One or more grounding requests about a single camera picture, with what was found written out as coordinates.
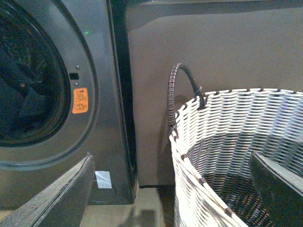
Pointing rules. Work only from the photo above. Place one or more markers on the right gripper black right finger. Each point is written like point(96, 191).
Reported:
point(280, 190)

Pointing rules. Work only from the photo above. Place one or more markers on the grey front-load washing machine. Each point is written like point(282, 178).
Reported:
point(68, 44)

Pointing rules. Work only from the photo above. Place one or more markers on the grey adjacent appliance panel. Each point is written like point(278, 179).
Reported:
point(226, 45)

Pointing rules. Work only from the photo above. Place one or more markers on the white woven laundry basket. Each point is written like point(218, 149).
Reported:
point(211, 147)

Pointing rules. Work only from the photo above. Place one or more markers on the dark wrapped basket handle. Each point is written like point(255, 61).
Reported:
point(172, 124)

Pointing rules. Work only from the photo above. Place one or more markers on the white tape piece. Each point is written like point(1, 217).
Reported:
point(103, 179)

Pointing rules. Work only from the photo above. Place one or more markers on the orange warning sticker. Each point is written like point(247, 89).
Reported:
point(80, 100)

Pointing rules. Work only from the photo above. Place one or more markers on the dark navy clothes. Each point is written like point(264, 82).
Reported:
point(19, 96)

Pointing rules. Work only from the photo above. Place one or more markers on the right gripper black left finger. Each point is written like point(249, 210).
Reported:
point(61, 204)

